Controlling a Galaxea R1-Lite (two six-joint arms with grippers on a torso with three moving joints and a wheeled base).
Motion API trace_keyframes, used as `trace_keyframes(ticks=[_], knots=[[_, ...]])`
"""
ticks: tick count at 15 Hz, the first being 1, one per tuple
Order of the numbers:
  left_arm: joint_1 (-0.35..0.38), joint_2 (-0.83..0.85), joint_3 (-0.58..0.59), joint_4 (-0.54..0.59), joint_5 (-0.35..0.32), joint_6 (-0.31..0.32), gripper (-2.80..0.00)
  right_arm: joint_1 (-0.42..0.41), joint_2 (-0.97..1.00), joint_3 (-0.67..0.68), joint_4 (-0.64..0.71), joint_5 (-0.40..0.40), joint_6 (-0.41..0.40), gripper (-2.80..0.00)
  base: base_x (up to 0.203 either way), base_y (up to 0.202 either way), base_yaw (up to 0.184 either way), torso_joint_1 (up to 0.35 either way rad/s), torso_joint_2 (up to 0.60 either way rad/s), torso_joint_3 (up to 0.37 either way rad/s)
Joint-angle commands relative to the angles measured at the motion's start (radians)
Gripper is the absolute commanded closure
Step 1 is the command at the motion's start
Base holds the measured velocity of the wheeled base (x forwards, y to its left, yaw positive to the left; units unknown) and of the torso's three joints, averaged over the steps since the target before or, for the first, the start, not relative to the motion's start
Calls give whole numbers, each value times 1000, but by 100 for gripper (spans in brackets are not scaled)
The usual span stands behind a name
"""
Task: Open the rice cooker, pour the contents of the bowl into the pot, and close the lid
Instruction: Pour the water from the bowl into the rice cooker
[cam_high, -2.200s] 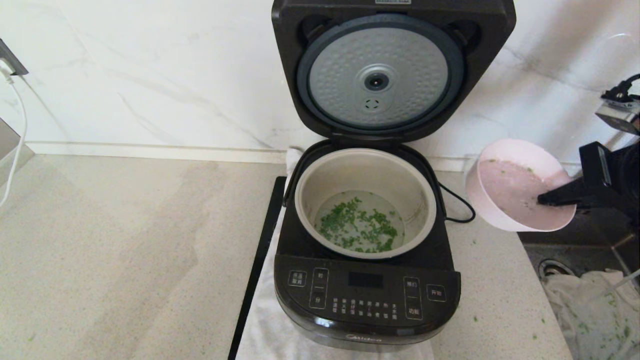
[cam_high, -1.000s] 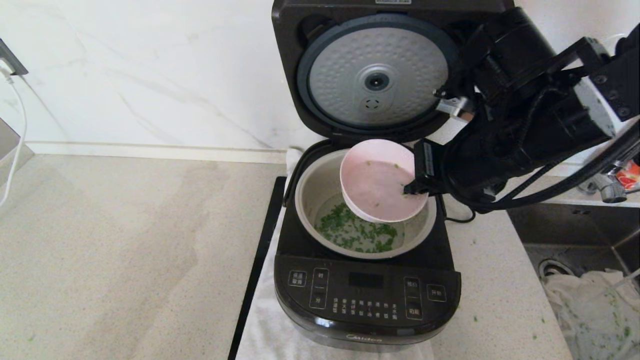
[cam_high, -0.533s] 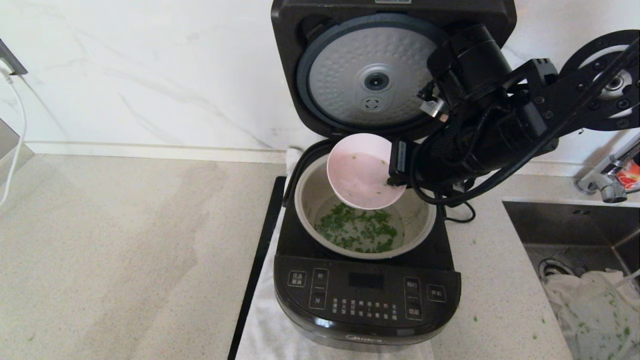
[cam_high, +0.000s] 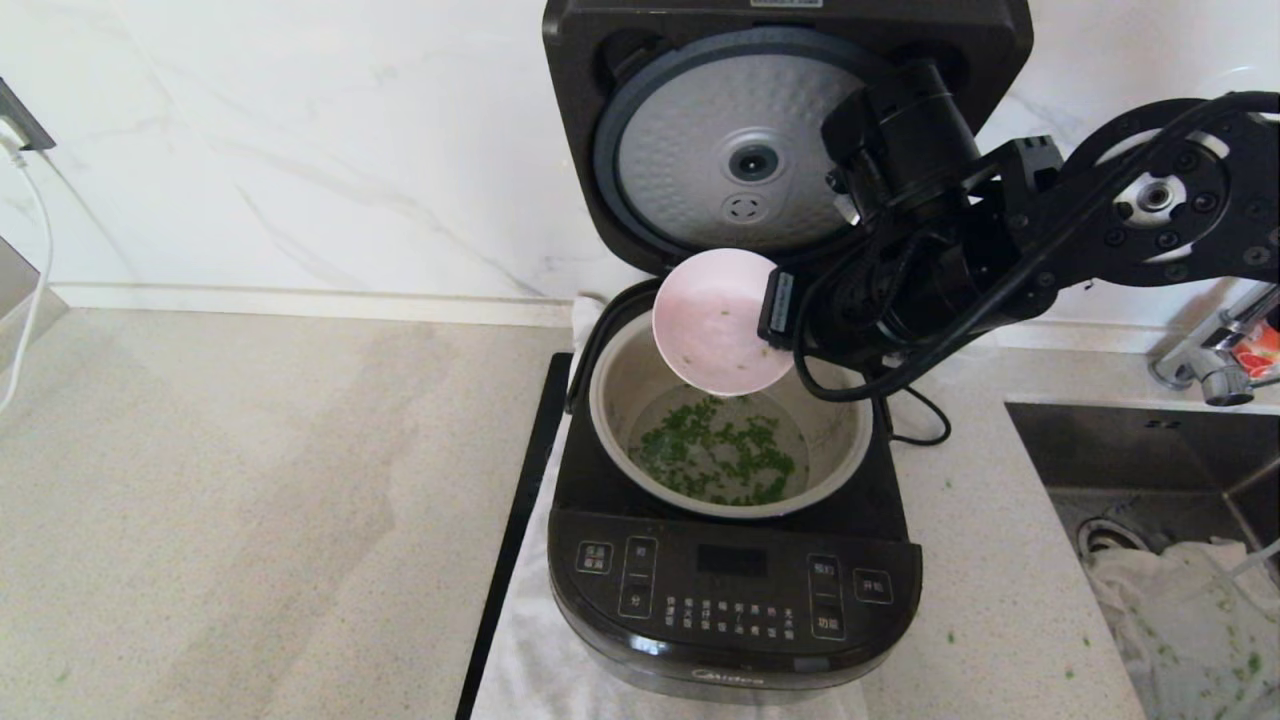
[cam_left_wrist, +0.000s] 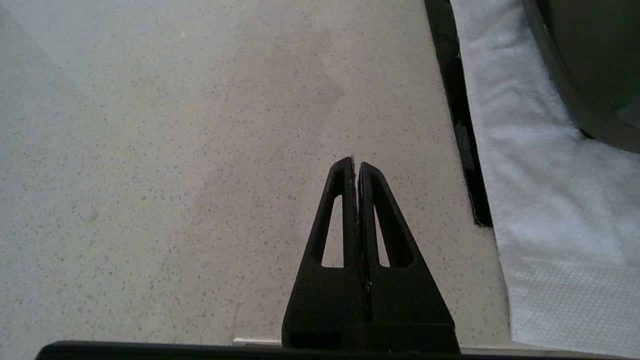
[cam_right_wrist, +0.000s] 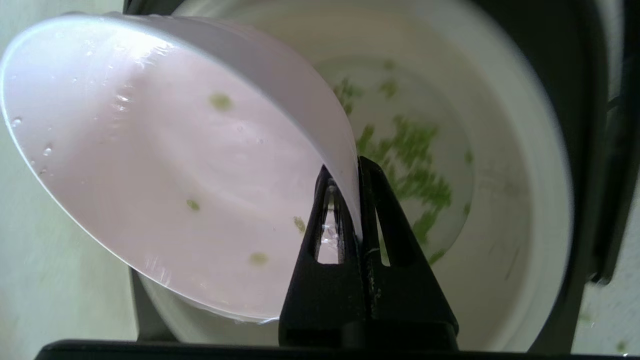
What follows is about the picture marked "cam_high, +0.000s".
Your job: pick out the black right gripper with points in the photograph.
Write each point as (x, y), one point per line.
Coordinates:
(785, 308)

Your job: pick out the pink bowl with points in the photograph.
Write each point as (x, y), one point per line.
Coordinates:
(710, 320)

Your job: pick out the chopped green onion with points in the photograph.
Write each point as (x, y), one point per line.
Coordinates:
(720, 450)

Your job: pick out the grey inner pot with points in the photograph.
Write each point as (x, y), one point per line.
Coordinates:
(620, 400)

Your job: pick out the black rice cooker base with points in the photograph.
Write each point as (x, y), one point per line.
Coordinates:
(730, 600)

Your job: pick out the steel sink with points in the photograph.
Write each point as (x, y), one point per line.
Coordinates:
(1120, 450)

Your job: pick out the chrome faucet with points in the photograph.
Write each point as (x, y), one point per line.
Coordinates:
(1215, 365)

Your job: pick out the white towel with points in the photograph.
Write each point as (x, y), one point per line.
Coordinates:
(530, 665)

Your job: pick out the white crumpled cloth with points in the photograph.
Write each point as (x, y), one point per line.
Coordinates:
(1180, 620)

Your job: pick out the grey metal panel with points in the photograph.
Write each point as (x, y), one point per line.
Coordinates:
(15, 280)

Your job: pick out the black wall socket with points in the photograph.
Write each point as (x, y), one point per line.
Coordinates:
(20, 115)

